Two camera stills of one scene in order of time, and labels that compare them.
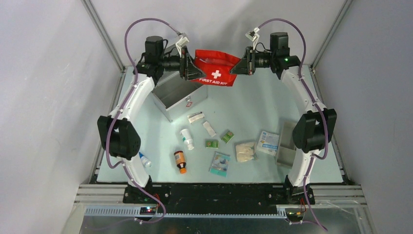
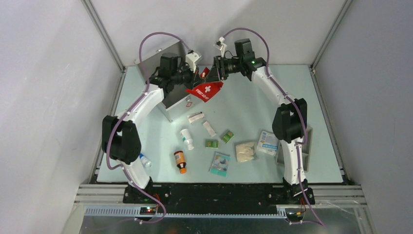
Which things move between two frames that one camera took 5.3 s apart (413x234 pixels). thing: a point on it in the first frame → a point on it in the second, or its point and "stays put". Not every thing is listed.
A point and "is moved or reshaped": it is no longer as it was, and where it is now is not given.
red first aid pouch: x=216 y=65 is moved or reshaped
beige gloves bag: x=244 y=151 stays put
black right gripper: x=245 y=66 → x=215 y=73
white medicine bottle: x=187 y=138 stays put
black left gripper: x=187 y=68 → x=195 y=80
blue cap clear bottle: x=145 y=162 stays put
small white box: x=210 y=130 stays put
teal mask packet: x=219 y=164 stays put
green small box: x=227 y=137 stays put
